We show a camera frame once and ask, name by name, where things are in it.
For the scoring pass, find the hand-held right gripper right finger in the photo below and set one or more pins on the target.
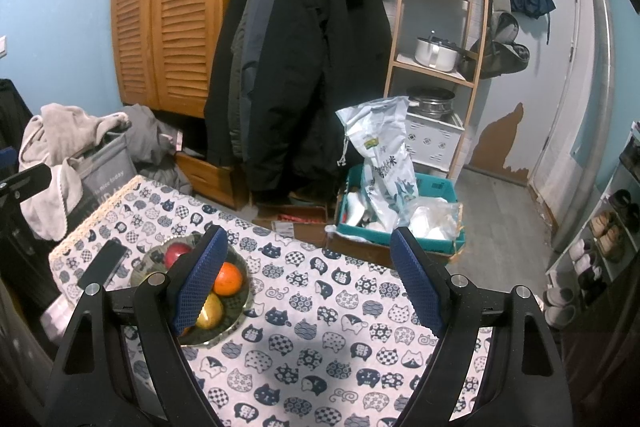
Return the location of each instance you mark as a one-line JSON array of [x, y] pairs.
[[420, 282]]

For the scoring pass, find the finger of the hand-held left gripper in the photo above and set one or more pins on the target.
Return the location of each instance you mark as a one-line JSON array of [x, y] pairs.
[[25, 183]]

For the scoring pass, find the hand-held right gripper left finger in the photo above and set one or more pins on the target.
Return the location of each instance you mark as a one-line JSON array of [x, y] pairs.
[[197, 282]]

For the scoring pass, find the yellow apple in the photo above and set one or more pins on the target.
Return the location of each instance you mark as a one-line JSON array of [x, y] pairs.
[[210, 313]]

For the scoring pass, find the red apple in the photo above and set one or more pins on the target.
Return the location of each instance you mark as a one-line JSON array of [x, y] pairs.
[[176, 253]]

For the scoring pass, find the green patterned glass bowl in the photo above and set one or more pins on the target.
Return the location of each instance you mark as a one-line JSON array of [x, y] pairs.
[[231, 312]]

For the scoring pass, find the light grey fleece robe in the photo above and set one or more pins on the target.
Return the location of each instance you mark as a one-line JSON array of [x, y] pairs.
[[50, 132]]

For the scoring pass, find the black suitcase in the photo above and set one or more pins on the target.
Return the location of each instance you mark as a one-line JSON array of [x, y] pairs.
[[12, 122]]

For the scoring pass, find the clear plastic bag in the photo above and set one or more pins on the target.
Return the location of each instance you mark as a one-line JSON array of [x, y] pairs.
[[435, 219]]

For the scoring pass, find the grey fabric storage bag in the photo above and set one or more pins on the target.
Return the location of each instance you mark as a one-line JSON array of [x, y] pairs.
[[110, 177]]

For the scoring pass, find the teal plastic bin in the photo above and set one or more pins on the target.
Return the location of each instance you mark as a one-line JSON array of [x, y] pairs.
[[435, 187]]

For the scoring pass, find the black smartphone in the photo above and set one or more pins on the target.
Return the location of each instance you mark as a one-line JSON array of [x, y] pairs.
[[102, 264]]

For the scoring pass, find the cat print tablecloth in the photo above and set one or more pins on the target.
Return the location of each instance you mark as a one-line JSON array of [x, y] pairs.
[[325, 307]]

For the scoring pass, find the flat cardboard box red label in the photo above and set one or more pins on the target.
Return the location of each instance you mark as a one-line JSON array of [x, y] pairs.
[[305, 234]]

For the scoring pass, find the dark grey garment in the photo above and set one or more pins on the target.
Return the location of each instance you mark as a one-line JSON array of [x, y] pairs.
[[145, 137]]

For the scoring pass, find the white printed rice bag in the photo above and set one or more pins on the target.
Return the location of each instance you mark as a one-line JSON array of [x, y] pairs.
[[385, 157]]

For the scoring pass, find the steel steamer pot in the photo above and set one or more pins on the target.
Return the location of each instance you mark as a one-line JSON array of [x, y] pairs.
[[435, 107]]

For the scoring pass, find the bamboo shelf rack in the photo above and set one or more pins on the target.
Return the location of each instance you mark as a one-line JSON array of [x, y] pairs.
[[391, 72]]

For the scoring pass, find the white door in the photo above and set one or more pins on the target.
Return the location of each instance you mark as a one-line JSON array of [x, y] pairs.
[[555, 107]]

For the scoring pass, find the black hooded coat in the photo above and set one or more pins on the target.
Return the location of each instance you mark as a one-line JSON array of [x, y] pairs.
[[320, 82]]

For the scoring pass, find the white cooking pot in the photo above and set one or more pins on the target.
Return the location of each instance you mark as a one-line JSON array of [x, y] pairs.
[[432, 54]]

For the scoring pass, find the metal shoe rack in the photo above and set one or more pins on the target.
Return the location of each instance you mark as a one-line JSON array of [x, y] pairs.
[[625, 177]]

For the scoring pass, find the grey jacket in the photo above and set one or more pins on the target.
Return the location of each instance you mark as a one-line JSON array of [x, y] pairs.
[[250, 57]]

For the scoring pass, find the wooden louvered wardrobe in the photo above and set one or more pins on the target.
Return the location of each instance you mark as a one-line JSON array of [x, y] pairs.
[[185, 7]]

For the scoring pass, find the dark green hanging bag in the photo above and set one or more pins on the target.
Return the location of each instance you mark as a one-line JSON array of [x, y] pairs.
[[500, 57]]

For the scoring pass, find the white wall switch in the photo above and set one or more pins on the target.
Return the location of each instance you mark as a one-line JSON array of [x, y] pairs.
[[3, 47]]

